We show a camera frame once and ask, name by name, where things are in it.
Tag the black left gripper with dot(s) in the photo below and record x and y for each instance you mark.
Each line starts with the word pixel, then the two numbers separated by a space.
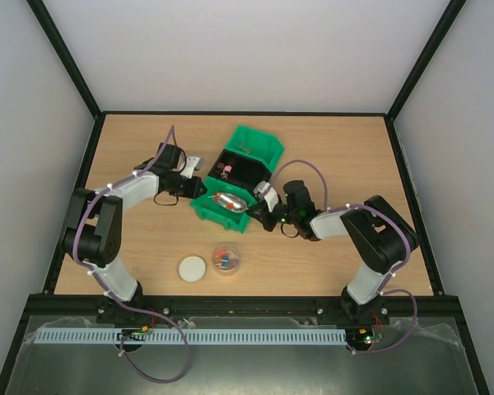
pixel 194 192

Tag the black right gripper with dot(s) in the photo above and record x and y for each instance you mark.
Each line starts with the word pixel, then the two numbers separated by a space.
pixel 266 212

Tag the silver metal scoop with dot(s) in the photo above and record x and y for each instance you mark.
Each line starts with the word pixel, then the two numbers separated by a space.
pixel 230 202

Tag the black bin with lollipops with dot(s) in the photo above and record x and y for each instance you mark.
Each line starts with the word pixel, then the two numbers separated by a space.
pixel 239 170

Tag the white round jar lid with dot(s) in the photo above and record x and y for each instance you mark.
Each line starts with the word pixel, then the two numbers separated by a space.
pixel 192 269

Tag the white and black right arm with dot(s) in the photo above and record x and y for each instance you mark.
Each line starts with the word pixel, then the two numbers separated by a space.
pixel 382 238

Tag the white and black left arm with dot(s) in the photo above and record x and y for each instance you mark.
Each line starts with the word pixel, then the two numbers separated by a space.
pixel 92 229

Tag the green bin with star candies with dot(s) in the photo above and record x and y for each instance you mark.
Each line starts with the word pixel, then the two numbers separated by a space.
pixel 256 145

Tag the clear plastic jar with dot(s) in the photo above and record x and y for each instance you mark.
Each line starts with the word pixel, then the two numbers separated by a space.
pixel 226 259

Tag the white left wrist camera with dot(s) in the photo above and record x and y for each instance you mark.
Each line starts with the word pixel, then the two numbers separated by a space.
pixel 192 165

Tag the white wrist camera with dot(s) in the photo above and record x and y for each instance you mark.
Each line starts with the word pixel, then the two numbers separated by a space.
pixel 192 165
pixel 264 191

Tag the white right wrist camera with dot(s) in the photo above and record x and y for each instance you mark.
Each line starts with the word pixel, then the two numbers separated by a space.
pixel 264 191

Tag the light blue slotted cable duct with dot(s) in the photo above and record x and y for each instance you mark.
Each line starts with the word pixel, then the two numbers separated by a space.
pixel 197 337

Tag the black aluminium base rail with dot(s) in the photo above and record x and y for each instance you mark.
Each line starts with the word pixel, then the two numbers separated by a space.
pixel 326 310

